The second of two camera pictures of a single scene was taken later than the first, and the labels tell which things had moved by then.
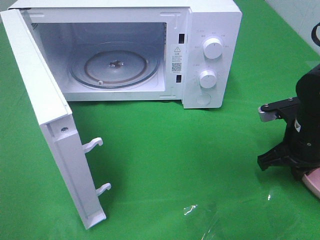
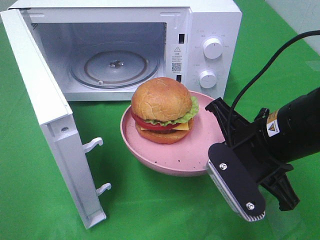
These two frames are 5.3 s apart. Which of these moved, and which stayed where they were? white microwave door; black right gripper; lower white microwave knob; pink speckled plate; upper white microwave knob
Moved: pink speckled plate; black right gripper
Stayed: white microwave door; lower white microwave knob; upper white microwave knob
